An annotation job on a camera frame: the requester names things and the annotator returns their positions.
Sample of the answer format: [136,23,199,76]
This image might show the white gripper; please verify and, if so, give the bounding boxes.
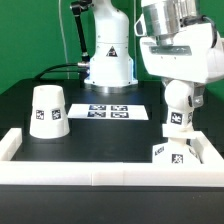
[134,15,224,108]

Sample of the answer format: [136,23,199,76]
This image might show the white lamp bulb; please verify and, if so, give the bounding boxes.
[165,80,194,131]

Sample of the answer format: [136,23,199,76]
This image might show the white lamp base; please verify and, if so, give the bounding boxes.
[152,124,200,165]

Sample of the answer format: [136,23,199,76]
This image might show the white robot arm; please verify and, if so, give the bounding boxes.
[84,0,224,92]

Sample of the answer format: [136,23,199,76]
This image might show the white lamp shade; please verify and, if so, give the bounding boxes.
[30,85,70,139]

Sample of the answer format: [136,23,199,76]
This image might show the white marker sheet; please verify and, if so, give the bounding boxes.
[68,104,148,120]

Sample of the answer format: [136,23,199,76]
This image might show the white U-shaped fence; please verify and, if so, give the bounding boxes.
[0,128,224,187]

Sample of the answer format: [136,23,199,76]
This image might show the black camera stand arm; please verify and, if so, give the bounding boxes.
[70,0,92,62]

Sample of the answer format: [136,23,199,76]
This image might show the black cable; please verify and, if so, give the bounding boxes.
[33,61,91,82]

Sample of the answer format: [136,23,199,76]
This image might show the white hanging cable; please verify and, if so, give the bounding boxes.
[58,0,71,80]

